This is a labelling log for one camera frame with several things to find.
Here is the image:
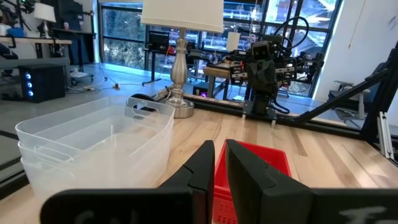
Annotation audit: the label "clear plastic basket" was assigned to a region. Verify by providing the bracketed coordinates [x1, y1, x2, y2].
[14, 96, 176, 156]
[17, 124, 175, 177]
[20, 133, 174, 200]

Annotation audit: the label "white shade silver table lamp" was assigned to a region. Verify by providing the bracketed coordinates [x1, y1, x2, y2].
[140, 0, 224, 119]

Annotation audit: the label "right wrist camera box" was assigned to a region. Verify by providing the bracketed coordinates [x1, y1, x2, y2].
[251, 41, 272, 62]

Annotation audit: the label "small white background lamp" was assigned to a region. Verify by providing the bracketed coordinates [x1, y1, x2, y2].
[33, 2, 57, 40]

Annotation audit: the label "wooden background desk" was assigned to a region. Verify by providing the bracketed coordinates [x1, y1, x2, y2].
[0, 35, 73, 68]

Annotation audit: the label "black aluminium table frame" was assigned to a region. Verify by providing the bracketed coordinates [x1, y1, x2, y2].
[183, 40, 398, 162]

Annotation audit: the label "red slotted plastic basket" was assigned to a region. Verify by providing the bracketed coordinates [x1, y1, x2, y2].
[213, 139, 293, 224]

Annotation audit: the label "black computer tower blue lights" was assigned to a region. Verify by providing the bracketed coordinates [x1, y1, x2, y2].
[17, 63, 67, 104]

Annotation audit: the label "gray office chair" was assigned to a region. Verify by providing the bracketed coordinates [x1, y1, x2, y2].
[328, 79, 373, 123]

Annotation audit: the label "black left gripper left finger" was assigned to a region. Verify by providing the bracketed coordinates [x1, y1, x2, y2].
[40, 139, 216, 224]

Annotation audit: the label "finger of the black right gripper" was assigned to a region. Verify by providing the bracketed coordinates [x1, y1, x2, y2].
[248, 60, 263, 94]
[262, 60, 277, 94]

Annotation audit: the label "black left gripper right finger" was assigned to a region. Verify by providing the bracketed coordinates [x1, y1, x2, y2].
[225, 139, 398, 224]

